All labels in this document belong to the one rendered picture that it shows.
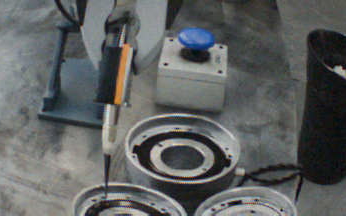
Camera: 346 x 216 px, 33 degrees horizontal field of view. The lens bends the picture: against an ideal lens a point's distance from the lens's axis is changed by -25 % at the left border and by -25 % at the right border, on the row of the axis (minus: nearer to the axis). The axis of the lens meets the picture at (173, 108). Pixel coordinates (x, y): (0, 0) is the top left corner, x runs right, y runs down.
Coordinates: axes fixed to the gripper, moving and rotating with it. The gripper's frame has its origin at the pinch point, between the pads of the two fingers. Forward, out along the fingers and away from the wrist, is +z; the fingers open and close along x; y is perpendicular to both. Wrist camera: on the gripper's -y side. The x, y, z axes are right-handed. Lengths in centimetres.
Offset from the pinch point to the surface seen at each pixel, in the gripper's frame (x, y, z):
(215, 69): -8.2, 15.4, 8.7
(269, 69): -15.7, 25.5, 13.3
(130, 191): -2.0, -4.6, 9.8
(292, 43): -46, 193, 94
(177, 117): -5.1, 6.9, 9.4
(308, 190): -47, 96, 94
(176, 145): -5.3, 4.0, 10.4
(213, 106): -8.5, 14.3, 12.6
